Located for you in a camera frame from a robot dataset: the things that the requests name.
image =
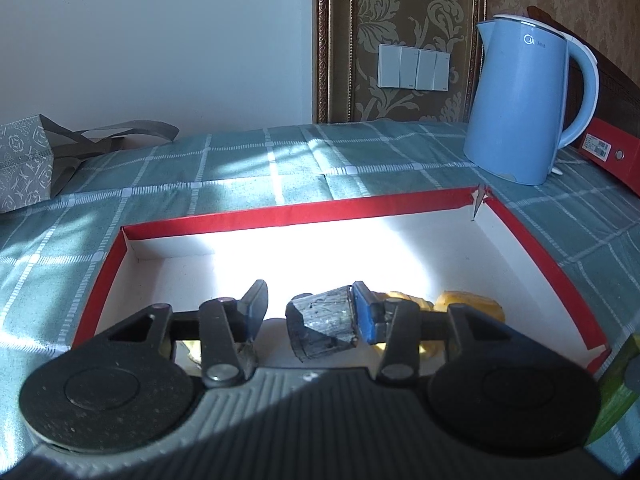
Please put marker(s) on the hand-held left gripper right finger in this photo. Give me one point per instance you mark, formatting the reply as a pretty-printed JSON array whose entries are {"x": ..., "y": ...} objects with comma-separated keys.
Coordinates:
[{"x": 364, "y": 310}]

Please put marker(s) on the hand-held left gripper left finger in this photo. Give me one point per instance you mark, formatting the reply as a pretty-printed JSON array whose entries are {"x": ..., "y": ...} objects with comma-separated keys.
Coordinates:
[{"x": 255, "y": 305}]

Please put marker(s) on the metallic object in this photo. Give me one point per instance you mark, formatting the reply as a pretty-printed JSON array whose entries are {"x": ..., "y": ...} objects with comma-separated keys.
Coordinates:
[{"x": 320, "y": 320}]

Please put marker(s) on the red cardboard box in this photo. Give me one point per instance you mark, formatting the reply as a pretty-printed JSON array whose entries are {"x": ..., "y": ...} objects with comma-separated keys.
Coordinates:
[{"x": 300, "y": 240}]

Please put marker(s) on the ridged yellow fruit piece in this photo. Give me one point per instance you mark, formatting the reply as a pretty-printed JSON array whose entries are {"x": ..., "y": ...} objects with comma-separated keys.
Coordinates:
[{"x": 470, "y": 304}]

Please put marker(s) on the green cucumber piece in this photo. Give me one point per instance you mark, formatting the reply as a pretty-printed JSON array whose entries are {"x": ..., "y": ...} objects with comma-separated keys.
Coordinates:
[{"x": 620, "y": 395}]

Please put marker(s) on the green plaid cloth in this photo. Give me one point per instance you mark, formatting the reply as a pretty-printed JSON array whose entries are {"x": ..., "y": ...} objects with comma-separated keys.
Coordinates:
[{"x": 225, "y": 160}]

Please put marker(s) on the blue electric kettle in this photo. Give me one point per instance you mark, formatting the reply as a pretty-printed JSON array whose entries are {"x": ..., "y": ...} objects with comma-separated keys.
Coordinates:
[{"x": 515, "y": 110}]

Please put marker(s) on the grey patterned bag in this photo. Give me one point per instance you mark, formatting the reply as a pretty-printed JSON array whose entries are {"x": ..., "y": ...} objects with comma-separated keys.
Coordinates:
[{"x": 25, "y": 160}]

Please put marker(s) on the red file box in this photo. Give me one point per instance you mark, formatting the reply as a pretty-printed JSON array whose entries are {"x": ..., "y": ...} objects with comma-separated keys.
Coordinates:
[{"x": 625, "y": 170}]

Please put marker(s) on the dark wooden headboard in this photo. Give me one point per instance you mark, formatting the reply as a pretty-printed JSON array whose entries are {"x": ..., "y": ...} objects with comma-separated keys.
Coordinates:
[{"x": 620, "y": 95}]

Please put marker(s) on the white wall switch panel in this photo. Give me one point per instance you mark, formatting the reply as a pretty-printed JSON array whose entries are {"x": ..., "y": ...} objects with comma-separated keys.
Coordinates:
[{"x": 414, "y": 66}]

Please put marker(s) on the ornate wooden wall frame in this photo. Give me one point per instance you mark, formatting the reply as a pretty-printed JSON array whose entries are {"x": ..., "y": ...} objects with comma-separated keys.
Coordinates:
[{"x": 322, "y": 35}]

